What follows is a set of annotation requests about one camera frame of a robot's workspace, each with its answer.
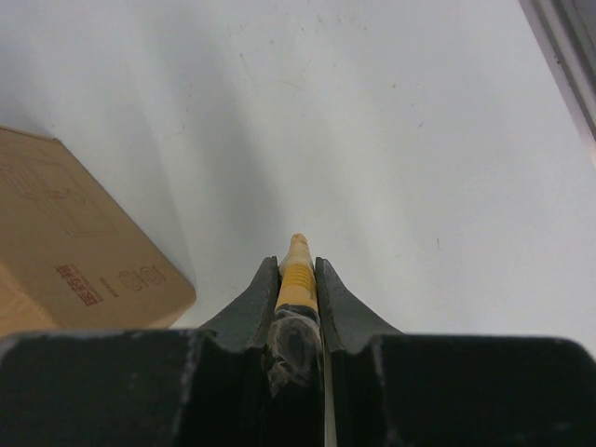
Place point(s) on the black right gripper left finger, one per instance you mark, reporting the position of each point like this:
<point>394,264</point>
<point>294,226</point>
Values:
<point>201,386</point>

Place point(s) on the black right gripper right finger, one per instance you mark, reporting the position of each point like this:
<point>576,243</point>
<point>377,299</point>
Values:
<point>391,388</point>

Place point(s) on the yellow utility knife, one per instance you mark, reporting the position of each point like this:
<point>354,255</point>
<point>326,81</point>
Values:
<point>294,356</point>

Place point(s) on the brown cardboard express box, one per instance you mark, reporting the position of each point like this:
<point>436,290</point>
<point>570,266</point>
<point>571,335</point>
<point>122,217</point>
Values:
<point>71,258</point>

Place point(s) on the aluminium frame rail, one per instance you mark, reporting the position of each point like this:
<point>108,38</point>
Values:
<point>565,33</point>

